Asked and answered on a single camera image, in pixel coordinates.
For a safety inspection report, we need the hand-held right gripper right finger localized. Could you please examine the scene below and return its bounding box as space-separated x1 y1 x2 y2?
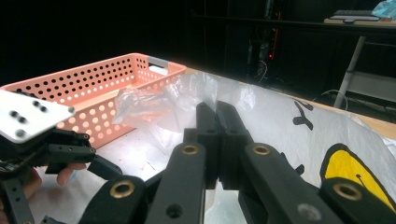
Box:
216 101 255 191

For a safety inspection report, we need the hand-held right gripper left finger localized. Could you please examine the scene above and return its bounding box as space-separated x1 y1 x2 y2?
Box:
183 102 222 190

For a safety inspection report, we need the clear smiley plastic bag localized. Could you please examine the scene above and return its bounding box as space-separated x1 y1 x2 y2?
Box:
111 72 396 224

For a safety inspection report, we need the pink perforated plastic basket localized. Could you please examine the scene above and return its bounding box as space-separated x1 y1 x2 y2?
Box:
0 52 188 149

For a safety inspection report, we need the dark grey keyboard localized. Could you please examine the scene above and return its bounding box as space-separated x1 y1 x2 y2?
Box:
329 8 381 23

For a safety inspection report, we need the light blue plastic bag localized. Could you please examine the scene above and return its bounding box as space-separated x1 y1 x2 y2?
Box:
371 0 396 20

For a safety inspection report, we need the white desk frame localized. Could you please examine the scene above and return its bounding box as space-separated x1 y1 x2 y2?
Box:
323 17 396 110

